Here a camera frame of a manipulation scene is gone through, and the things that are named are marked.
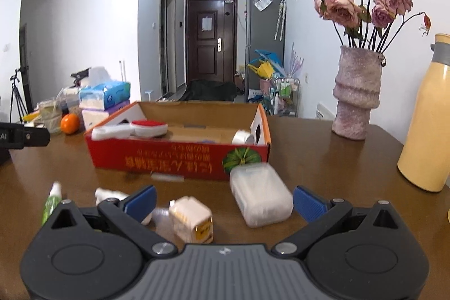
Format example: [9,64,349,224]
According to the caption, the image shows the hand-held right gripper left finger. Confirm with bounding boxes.
[50,184,178,259]

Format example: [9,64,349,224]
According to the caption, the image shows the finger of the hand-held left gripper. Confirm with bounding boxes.
[0,122,51,150]

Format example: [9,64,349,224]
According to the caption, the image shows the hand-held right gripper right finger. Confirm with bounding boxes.
[273,185,402,259]

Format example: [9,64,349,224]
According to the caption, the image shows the red printed cardboard box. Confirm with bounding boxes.
[84,101,272,181]

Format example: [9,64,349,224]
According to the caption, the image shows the clear plastic swab box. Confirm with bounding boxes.
[229,163,294,229]

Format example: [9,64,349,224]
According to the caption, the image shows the small white yellow box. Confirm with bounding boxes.
[168,196,214,244]

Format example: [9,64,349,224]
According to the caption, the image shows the white tape roll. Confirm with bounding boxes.
[231,129,256,146]

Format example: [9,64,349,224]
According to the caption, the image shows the clear glass jar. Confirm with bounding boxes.
[37,99,64,136]

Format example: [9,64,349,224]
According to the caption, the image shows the white crumpled item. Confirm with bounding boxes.
[94,187,129,206]

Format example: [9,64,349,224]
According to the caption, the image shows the clear plastic tube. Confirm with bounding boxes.
[151,172,185,183]

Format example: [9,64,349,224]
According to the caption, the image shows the orange fruit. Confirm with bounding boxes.
[60,113,82,135]

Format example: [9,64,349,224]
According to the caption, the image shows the green spray bottle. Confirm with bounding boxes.
[41,181,62,227]

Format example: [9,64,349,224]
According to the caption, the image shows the white red scrub brush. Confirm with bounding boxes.
[92,119,169,141]

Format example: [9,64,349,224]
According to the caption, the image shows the purple tissue pack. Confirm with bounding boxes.
[81,100,131,132]

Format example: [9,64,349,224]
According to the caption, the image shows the blue tissue pack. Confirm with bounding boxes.
[79,67,132,111]

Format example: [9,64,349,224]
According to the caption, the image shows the white panel board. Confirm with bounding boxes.
[314,102,335,121]

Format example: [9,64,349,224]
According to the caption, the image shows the pink textured vase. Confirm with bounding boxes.
[332,45,384,141]

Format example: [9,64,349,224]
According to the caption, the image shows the black folding chair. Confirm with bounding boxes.
[179,80,238,102]

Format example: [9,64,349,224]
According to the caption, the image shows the yellow thermos bottle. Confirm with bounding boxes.
[397,33,450,193]

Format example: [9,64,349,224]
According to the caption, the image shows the yellow plastic dustpan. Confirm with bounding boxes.
[247,61,274,79]

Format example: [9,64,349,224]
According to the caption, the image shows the pastel fairy wings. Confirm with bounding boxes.
[289,43,305,76]

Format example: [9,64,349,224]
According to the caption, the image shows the blue plastic dustpan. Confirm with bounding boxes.
[255,48,282,65]

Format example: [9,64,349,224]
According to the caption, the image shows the dark brown door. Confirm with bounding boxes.
[185,0,238,85]

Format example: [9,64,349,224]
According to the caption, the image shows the grey refrigerator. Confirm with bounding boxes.
[245,0,286,101]

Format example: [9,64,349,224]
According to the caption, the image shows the pale folded umbrella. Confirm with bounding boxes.
[274,0,286,41]

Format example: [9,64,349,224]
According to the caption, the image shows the black camera tripod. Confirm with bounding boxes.
[8,67,29,125]

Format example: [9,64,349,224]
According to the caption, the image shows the metal wire storage rack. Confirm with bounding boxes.
[270,76,301,117]

